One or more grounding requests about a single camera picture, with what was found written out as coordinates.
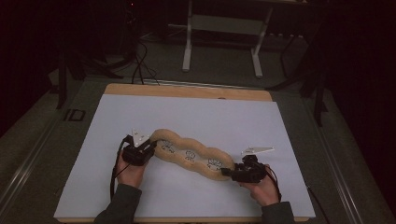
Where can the white table mat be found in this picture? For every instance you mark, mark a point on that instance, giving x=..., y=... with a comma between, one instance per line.
x=186, y=115

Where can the black rectangular floor bracket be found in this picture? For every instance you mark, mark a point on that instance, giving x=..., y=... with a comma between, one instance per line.
x=74, y=115

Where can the metal floor rail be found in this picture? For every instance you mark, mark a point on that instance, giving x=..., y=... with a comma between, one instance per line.
x=339, y=174
x=28, y=160

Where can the person's right hand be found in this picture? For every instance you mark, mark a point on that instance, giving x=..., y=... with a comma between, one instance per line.
x=264, y=193

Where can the wooden table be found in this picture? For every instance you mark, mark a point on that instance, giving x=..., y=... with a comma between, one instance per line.
x=186, y=91

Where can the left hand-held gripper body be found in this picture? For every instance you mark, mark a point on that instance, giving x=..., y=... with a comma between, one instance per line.
x=135, y=154

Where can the white metal desk frame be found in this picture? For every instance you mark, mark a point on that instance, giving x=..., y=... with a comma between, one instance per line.
x=224, y=24

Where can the black metal stand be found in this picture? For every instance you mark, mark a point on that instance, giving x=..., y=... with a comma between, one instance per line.
x=318, y=93
x=62, y=81

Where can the person's left hand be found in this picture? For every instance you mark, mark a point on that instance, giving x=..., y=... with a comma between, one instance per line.
x=130, y=175

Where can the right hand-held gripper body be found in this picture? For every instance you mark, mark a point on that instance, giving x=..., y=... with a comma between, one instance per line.
x=249, y=172

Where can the tan three-lobed plush cushion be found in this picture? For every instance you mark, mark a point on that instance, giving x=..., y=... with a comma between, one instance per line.
x=174, y=141

